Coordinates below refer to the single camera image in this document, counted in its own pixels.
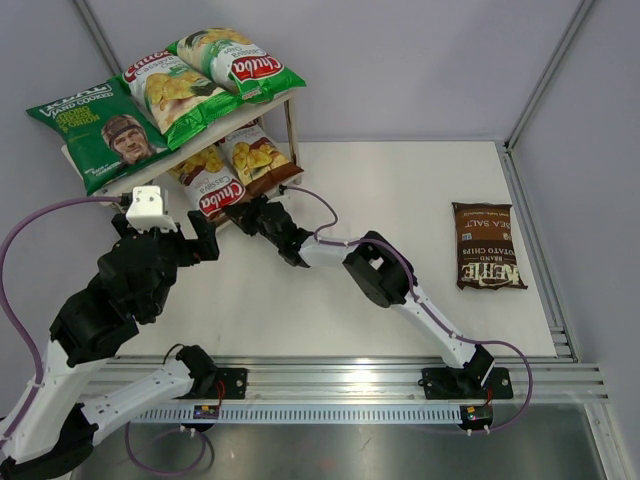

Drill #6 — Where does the brown Chuba barbecue chips bag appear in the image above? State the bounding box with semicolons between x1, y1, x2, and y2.
217;120;303;197

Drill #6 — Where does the green Chuba chips bag small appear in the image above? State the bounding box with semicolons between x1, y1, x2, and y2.
117;50;242;151

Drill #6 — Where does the green Chuba chips bag large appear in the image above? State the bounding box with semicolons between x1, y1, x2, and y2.
167;28;306;104

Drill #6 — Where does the green Real hand cooked bag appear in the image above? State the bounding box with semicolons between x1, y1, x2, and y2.
26;77;171;195

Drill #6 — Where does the brown Kettle sea salt bag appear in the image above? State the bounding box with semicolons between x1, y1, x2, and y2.
452;202;528;290

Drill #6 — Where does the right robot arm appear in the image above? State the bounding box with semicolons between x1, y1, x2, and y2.
224;196;495;398

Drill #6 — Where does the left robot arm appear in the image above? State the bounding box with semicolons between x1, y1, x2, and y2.
1;211;219;479

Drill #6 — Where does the white two-tier wooden shelf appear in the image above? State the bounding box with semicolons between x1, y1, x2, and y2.
59;92;305;236

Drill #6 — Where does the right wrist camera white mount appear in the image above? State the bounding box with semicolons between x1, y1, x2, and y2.
275;184;290;200

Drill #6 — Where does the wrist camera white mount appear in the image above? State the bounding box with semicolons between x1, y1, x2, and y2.
275;184;290;200
125;185;177;233

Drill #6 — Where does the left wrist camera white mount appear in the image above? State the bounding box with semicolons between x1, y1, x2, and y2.
125;185;177;233

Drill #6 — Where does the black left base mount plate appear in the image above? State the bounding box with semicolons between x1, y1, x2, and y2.
194;367;249;401

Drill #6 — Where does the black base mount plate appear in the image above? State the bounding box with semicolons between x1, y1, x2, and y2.
418;367;514;401
194;367;249;401

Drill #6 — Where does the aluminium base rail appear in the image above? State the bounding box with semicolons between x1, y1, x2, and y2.
79;355;609;404

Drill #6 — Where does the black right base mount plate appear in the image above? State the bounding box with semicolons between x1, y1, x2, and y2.
418;367;514;401

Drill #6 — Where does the white slotted cable duct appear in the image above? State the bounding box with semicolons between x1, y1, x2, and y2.
134;404;462;425

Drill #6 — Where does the left aluminium frame post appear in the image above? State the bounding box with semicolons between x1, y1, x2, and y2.
71;0;126;90

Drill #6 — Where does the aluminium frame post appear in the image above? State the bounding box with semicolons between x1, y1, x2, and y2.
503;0;599;153
71;0;126;90

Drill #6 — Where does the right aluminium frame post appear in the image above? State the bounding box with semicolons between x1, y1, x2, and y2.
503;0;599;153

